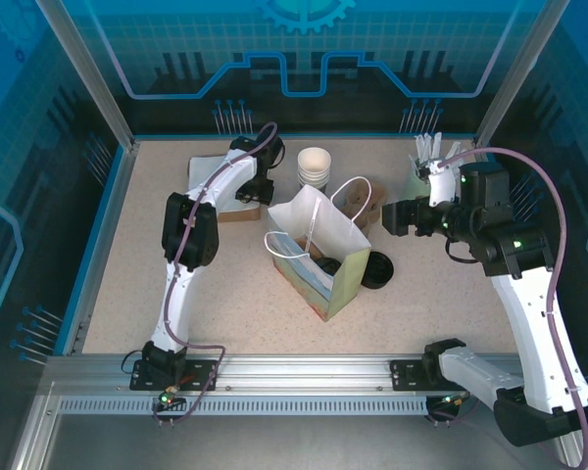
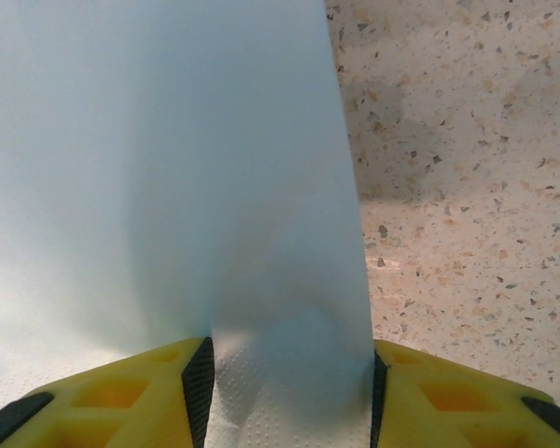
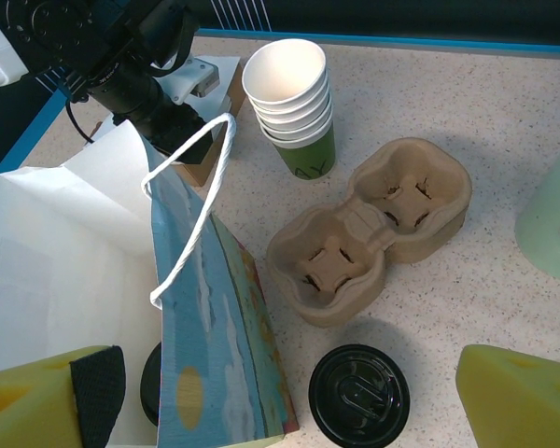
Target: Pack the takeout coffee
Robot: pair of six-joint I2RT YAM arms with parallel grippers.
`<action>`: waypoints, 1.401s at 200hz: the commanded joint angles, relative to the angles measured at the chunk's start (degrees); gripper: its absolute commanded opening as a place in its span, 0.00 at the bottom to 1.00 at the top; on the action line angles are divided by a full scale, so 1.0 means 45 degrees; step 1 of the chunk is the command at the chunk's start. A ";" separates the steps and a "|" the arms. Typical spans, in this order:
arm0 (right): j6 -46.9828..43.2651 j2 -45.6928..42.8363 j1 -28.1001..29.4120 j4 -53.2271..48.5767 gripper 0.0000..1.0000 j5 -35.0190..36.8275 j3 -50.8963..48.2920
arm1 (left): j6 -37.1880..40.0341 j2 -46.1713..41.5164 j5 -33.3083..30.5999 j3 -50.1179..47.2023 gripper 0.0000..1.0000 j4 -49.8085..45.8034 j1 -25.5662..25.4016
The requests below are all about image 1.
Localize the green coffee cup black lid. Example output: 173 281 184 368
315 255 345 279

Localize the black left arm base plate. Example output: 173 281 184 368
129 359 221 393

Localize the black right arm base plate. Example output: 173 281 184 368
390 358 445 393

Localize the aluminium mounting rail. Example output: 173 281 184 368
43 354 569 393

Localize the brown cardboard napkin box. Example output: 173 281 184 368
217 204 263 224

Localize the aluminium enclosure post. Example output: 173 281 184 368
472 0 569 151
33 0 141 151

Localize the slotted grey cable duct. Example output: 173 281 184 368
57 396 430 417

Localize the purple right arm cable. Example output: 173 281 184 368
428 148 588 470

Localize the illustrated paper carry bag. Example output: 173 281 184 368
263 175 373 323

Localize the stack of black cup lids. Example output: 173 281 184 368
360 251 396 291

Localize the small board with orange wires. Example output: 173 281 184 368
440 390 473 408

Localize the small board with green light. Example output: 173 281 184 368
156 389 187 408

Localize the white paper napkin stack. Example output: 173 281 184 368
188 155 239 216

